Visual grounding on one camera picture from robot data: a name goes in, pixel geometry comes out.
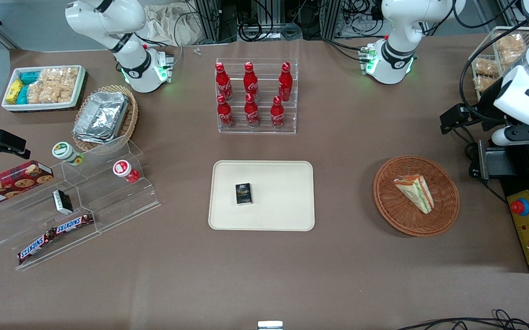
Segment triangular sandwich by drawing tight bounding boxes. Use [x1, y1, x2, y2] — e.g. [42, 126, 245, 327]
[393, 175, 434, 215]

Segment round brown wicker basket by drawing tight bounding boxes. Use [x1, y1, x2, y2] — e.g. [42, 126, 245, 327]
[373, 155, 460, 237]

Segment oval light wicker basket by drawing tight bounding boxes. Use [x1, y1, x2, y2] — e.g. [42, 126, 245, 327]
[73, 85, 139, 152]

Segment beige plastic tray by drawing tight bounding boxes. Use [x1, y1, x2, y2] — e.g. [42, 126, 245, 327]
[208, 160, 315, 231]

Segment red cookie box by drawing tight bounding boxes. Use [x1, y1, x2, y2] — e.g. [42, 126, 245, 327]
[0, 160, 55, 210]

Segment white plastic crate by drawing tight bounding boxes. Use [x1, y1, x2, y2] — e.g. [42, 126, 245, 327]
[2, 65, 87, 113]

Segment wrapped bread pack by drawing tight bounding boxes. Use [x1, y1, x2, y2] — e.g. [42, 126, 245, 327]
[496, 34, 527, 70]
[473, 57, 500, 77]
[473, 75, 496, 93]

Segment green lid yogurt cup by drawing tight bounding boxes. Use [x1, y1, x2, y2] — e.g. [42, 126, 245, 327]
[52, 142, 85, 166]

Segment yellow snack pack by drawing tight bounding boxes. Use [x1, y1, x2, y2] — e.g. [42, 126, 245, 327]
[6, 79, 25, 104]

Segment clear bag rice crackers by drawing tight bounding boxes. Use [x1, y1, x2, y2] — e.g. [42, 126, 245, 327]
[26, 67, 80, 104]

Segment small black white box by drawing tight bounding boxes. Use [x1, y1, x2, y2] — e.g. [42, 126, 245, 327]
[53, 190, 74, 215]

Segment stacked aluminium foil trays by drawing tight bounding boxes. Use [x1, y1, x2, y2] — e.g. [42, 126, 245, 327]
[72, 91, 130, 144]

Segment snickers chocolate bar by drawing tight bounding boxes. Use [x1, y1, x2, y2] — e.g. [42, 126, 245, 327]
[54, 213, 94, 235]
[17, 229, 57, 264]

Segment red lid yogurt cup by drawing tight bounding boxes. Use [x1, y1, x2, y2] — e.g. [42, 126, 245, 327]
[112, 159, 140, 184]

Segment clear acrylic stepped display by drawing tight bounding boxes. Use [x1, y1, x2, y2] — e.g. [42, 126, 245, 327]
[0, 135, 162, 271]

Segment red cola bottle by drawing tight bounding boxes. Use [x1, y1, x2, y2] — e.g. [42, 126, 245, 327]
[243, 62, 259, 98]
[215, 62, 233, 101]
[278, 62, 293, 102]
[244, 93, 261, 127]
[270, 96, 286, 129]
[216, 94, 234, 128]

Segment clear acrylic bottle rack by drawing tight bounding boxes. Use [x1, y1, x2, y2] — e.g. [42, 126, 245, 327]
[215, 58, 298, 134]

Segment beige cloth bag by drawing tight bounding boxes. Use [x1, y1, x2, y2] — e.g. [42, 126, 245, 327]
[144, 4, 203, 47]

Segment small black box gold print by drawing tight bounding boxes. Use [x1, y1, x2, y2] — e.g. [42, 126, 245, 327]
[235, 183, 253, 205]

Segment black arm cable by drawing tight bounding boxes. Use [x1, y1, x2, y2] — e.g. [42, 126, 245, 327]
[458, 20, 529, 125]

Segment grey metal bracket box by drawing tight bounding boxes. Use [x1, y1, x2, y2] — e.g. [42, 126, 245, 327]
[477, 140, 518, 180]

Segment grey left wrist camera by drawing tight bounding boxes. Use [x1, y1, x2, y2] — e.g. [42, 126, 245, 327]
[491, 124, 529, 147]

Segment black floor cable bundle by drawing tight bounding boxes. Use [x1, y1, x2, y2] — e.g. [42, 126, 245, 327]
[397, 309, 529, 330]

